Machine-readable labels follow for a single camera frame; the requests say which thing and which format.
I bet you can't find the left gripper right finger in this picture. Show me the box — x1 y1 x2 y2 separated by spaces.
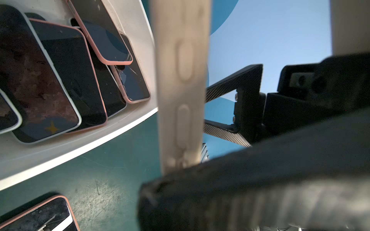
137 109 370 231

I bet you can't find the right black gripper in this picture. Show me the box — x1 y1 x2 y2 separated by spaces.
262 53 370 135

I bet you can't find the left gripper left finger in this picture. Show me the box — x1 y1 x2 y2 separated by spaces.
203 64 266 147

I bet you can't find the white case phone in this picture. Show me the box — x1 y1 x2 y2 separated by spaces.
150 1 212 175

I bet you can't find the pink case phone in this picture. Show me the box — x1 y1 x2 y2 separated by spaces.
1 195 80 231
66 0 133 65

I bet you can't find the white plastic storage box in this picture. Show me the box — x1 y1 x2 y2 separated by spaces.
1 1 158 190

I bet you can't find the black phone in box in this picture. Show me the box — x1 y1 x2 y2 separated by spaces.
68 28 126 126
1 1 82 144
30 18 108 132

